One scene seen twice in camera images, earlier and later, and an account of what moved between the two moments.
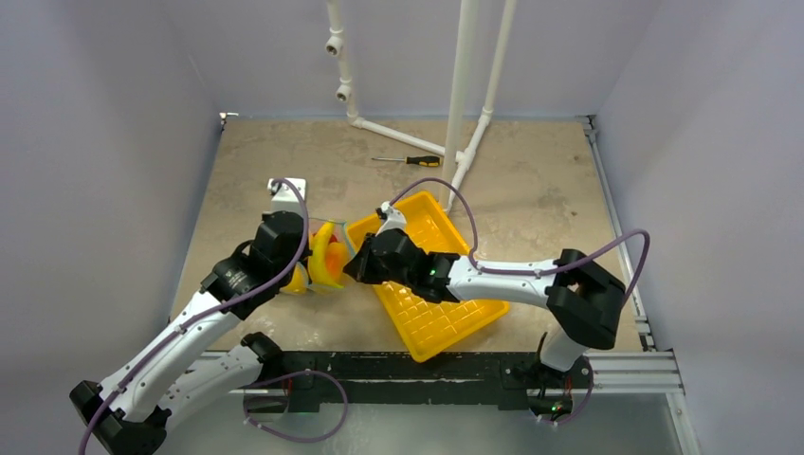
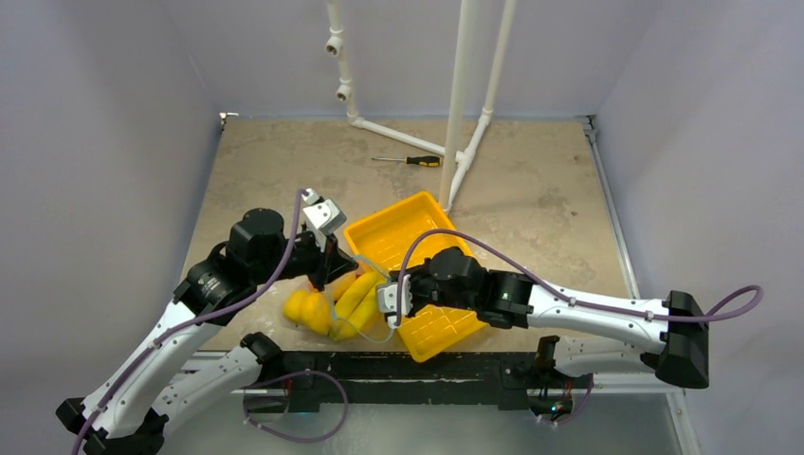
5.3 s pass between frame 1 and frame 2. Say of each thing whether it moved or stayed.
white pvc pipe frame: stayed
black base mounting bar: stayed
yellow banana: moved
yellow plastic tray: stayed
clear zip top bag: moved
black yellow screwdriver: stayed
